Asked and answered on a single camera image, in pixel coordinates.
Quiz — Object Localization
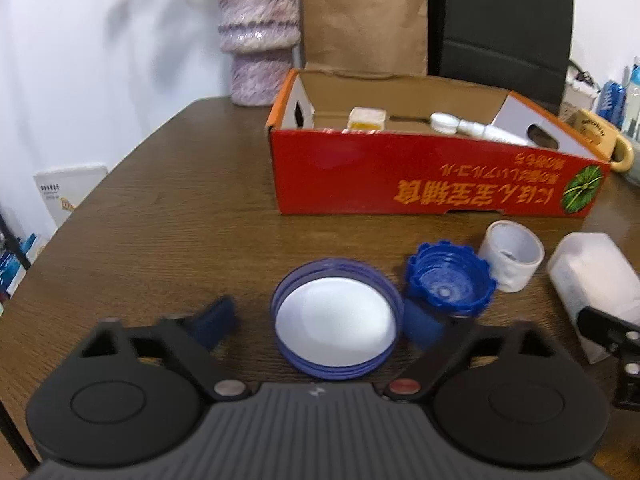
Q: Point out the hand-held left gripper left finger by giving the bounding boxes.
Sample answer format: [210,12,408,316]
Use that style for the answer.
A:
[79,295,251,403]

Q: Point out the yellow ceramic mug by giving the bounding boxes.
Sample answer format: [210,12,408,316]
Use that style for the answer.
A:
[567,108,635,174]

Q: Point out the blue white packet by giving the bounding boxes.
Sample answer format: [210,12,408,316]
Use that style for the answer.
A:
[0,232,47,302]

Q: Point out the translucent white plastic container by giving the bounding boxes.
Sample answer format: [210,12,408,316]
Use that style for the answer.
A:
[545,232,640,365]

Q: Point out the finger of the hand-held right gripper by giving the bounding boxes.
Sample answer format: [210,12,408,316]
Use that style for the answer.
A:
[577,305,640,357]

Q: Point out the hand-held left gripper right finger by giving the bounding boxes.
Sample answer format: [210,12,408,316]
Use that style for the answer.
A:
[382,299,557,404]

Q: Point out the purple textured ceramic vase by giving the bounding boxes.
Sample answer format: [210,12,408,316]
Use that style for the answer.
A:
[215,0,302,109]

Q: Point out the white booklet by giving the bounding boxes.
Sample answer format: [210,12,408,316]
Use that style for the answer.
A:
[33,162,109,229]

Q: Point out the ridged blue bottle cap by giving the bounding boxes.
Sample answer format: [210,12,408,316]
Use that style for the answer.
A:
[403,241,496,319]

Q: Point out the large blue jar lid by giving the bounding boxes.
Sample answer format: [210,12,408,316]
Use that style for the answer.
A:
[269,257,405,381]

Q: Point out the white yellow cube container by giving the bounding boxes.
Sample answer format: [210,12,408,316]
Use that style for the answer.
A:
[346,107,389,134]

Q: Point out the black paper bag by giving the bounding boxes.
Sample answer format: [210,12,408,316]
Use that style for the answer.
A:
[427,0,575,112]

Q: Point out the orange cardboard box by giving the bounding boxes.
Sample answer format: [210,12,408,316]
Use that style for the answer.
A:
[265,68,612,220]

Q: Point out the white plastic squeeze bottle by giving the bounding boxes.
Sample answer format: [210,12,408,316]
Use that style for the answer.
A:
[429,112,534,147]

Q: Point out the brown paper bag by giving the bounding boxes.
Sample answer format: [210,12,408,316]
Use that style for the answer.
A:
[299,0,430,77]

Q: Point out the blue drink can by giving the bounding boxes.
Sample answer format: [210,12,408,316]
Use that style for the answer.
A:
[597,79,629,127]

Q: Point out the white cylindrical cap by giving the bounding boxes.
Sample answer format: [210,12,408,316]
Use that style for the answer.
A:
[477,219,546,294]

